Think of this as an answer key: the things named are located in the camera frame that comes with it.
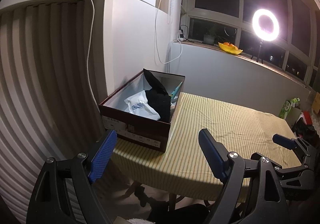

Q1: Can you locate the black fuzzy glove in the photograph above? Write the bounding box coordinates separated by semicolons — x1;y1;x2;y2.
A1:
143;69;171;123

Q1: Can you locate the brown cardboard box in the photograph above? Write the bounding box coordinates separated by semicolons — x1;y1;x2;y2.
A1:
311;92;320;114

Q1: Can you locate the dark red cardboard box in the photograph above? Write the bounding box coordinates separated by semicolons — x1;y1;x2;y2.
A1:
99;69;185;152

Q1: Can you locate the green tissue pack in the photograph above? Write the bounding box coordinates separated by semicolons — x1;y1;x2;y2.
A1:
278;98;300;119

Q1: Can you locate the ring light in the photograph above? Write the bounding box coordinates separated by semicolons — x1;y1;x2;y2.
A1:
252;9;280;63

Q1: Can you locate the white ribbed radiator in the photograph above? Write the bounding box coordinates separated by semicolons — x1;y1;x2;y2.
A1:
1;0;104;223

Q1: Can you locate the yellow fruit bowl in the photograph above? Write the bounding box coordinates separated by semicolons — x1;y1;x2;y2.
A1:
219;42;242;55

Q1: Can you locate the light blue cream tube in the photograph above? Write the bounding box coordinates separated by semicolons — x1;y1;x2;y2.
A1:
169;82;183;101

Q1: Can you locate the yellow striped tablecloth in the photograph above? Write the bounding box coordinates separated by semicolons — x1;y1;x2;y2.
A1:
112;93;300;201

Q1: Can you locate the white cable on wall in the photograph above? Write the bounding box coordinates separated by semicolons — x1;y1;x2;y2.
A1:
153;0;185;65

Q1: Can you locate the red package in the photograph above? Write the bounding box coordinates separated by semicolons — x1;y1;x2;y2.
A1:
302;111;312;125

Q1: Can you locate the potted plant on sill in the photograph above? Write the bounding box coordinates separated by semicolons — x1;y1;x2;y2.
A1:
203;25;216;45

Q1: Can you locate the white plastic pouch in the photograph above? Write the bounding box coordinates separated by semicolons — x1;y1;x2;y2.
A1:
124;91;161;120

